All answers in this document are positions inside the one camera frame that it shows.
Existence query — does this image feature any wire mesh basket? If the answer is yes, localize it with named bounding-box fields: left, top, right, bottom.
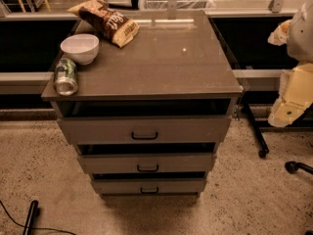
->
left=139, top=0, right=216, bottom=10

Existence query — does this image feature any black stand leg left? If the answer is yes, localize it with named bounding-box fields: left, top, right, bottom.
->
left=22, top=200, right=39, bottom=235

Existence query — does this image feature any grey drawer cabinet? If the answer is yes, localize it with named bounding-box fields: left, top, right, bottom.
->
left=41, top=9, right=245, bottom=200

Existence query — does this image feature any black cable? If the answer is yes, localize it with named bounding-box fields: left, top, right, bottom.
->
left=0, top=199, right=77, bottom=235

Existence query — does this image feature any grey middle drawer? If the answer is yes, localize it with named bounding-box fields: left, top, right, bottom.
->
left=78, top=143, right=216, bottom=174

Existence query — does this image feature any grey top drawer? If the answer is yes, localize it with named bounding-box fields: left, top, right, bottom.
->
left=53, top=98, right=235, bottom=145

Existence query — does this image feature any white bowl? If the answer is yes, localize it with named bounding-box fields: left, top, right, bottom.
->
left=61, top=33, right=100, bottom=65

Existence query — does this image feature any brown chip bag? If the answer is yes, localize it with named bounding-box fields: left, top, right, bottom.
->
left=68, top=0, right=139, bottom=48

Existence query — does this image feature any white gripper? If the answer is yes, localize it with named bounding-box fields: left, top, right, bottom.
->
left=267, top=20, right=313, bottom=127

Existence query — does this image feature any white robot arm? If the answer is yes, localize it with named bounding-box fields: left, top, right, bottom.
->
left=268, top=0, right=313, bottom=127

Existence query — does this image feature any black caster leg right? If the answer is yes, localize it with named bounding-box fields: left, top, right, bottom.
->
left=285, top=161, right=313, bottom=175

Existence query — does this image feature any black table leg frame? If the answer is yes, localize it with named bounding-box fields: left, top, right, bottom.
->
left=242, top=101, right=313, bottom=159

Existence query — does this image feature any green soda can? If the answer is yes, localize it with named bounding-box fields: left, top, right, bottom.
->
left=54, top=58, right=78, bottom=96

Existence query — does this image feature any grey drawer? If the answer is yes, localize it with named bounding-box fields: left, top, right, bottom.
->
left=78, top=143, right=216, bottom=174
left=91, top=172, right=206, bottom=195
left=53, top=98, right=235, bottom=145

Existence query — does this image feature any grey bottom drawer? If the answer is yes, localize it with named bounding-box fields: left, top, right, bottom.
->
left=91, top=172, right=206, bottom=195

